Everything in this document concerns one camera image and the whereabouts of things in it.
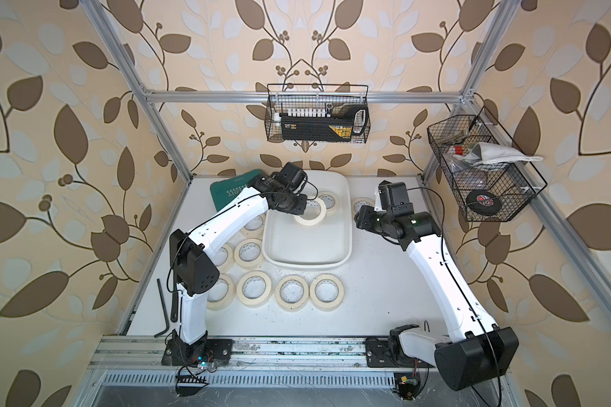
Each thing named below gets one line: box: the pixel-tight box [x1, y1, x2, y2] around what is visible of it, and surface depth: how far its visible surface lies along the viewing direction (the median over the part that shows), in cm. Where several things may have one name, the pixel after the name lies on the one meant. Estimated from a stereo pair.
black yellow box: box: [280, 104, 370, 142], surface depth 86 cm
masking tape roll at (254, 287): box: [235, 270, 272, 307], surface depth 88 cm
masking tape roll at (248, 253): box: [233, 238, 264, 268], surface depth 96 cm
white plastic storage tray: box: [262, 170, 354, 270], surface depth 99 cm
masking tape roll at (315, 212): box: [293, 197, 327, 227], surface depth 84 cm
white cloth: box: [452, 141, 544, 167], surface depth 63 cm
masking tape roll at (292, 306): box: [274, 274, 310, 312], surface depth 84 cm
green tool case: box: [209, 168, 263, 212], surface depth 114 cm
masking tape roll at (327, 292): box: [309, 273, 346, 312], surface depth 86 cm
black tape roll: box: [465, 189, 503, 217], surface depth 73 cm
